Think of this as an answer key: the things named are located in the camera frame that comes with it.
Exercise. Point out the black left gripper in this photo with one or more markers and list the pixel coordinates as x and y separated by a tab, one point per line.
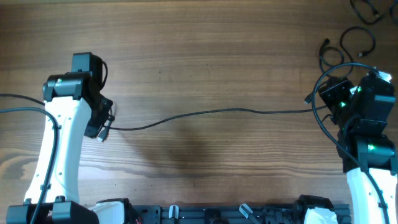
91	130

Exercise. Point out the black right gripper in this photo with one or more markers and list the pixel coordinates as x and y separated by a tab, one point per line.
334	87

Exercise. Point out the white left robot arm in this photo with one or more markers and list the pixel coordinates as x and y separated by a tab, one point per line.
74	108

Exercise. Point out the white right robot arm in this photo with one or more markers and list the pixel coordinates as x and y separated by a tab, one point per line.
369	157

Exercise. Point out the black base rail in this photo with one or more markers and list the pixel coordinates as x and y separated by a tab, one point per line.
271	213

